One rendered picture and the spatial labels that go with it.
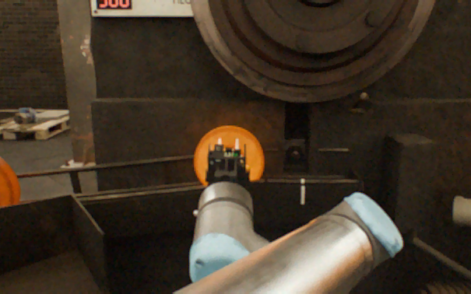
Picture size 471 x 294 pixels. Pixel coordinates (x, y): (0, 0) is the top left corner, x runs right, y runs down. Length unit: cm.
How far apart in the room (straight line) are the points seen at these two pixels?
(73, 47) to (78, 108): 52
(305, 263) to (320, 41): 44
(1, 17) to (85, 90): 459
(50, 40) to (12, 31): 68
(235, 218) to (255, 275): 26
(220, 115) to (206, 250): 43
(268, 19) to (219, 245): 39
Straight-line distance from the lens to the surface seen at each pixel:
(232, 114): 88
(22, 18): 784
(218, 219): 56
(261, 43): 74
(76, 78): 360
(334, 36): 71
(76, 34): 358
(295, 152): 92
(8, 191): 98
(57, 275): 75
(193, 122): 89
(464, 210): 88
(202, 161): 83
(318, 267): 37
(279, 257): 35
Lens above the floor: 97
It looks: 13 degrees down
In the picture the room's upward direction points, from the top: straight up
